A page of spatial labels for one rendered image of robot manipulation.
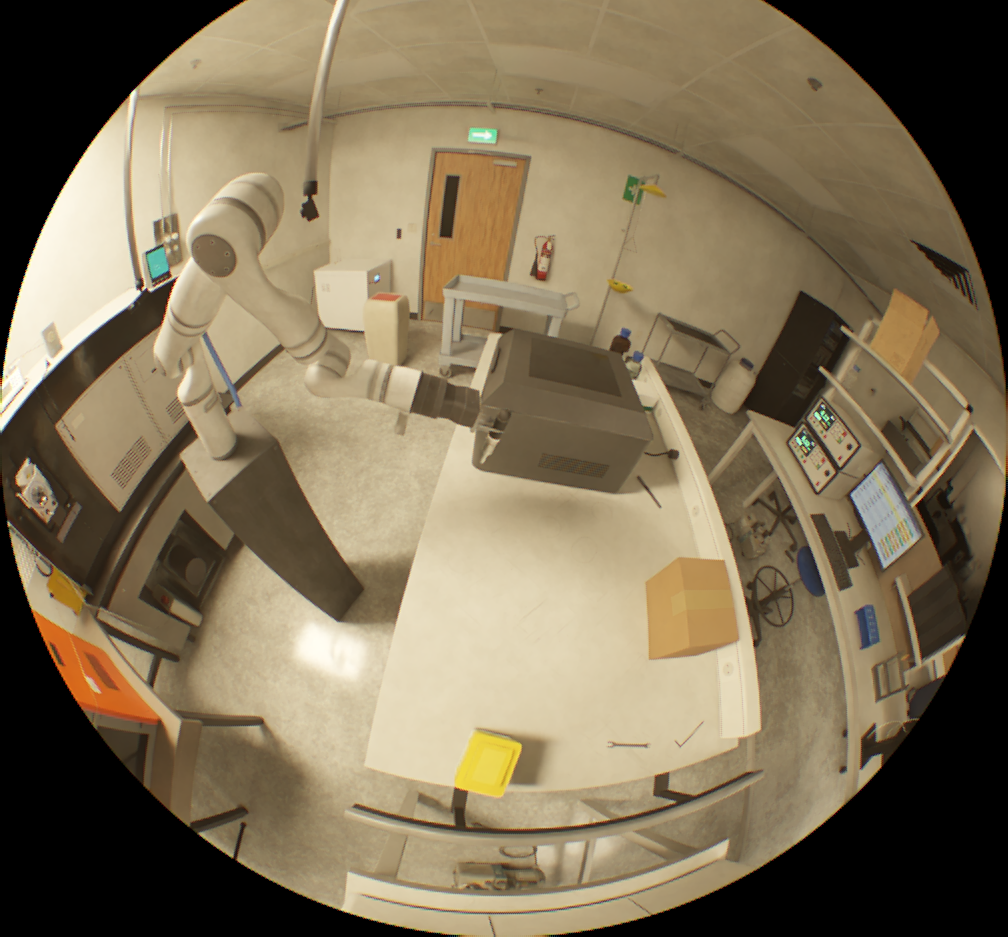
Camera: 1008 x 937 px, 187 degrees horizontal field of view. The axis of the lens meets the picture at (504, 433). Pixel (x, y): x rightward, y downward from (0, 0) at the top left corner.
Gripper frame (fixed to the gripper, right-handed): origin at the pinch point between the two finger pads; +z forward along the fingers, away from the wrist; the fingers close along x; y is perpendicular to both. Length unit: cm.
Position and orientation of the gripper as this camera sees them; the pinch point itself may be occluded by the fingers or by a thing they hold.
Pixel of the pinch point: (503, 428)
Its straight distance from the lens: 59.7
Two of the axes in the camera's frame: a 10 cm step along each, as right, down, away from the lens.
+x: -0.9, -6.3, 7.8
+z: 9.2, 2.5, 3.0
